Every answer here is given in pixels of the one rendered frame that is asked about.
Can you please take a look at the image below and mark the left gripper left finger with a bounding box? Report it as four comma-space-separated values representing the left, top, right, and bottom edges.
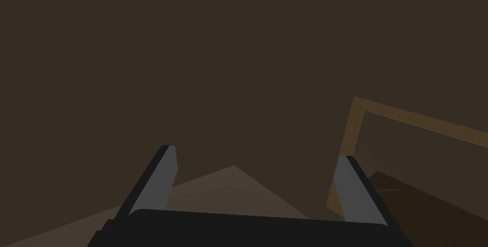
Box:
114, 144, 178, 220

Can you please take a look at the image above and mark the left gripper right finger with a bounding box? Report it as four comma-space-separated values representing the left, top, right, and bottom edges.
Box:
332, 155, 390, 227

